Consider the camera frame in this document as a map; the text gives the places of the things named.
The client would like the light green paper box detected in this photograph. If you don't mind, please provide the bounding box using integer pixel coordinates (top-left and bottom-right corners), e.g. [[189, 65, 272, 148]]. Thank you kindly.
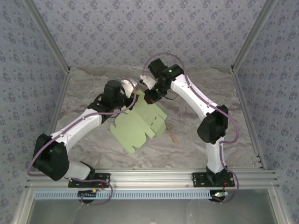
[[109, 90, 168, 154]]

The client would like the thin wooden stick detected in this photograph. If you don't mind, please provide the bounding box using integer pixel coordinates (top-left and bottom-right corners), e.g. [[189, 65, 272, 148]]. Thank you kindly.
[[166, 123, 178, 145]]

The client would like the small black controller board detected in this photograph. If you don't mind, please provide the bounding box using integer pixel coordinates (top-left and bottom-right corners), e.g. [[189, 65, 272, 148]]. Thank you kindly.
[[78, 189, 98, 204], [211, 190, 229, 204]]

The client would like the grey metal panel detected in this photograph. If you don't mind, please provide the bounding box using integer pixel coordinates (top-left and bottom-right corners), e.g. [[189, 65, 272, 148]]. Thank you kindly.
[[14, 188, 289, 224]]

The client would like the aluminium table side rail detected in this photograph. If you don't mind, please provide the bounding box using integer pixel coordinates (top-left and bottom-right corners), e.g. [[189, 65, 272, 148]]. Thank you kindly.
[[36, 70, 71, 172], [230, 67, 267, 170]]

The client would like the aluminium frame post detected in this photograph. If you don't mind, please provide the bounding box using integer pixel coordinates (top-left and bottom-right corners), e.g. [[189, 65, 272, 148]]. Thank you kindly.
[[22, 0, 71, 73], [230, 0, 280, 73]]

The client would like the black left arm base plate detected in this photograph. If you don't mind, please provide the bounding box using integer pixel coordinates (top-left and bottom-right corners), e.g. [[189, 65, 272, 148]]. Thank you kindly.
[[68, 172, 111, 189]]

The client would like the aluminium mounting rail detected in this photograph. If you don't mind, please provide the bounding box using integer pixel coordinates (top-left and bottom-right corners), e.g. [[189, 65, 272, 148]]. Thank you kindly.
[[25, 169, 280, 189]]

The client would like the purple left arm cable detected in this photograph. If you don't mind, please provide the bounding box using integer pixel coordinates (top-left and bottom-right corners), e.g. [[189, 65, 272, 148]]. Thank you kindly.
[[27, 78, 139, 206]]

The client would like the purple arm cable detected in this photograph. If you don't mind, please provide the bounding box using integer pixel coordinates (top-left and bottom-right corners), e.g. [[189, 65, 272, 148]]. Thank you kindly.
[[27, 78, 139, 206], [142, 52, 240, 205]]

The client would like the pale blue slotted cable duct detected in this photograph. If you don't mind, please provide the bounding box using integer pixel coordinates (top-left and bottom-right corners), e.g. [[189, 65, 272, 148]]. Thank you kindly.
[[35, 189, 228, 201]]

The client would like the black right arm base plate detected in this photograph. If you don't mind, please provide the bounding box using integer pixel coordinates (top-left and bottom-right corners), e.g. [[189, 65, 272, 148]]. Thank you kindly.
[[192, 172, 235, 189]]

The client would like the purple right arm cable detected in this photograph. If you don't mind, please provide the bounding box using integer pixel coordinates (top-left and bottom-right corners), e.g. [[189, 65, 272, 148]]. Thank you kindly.
[[142, 52, 240, 205]]

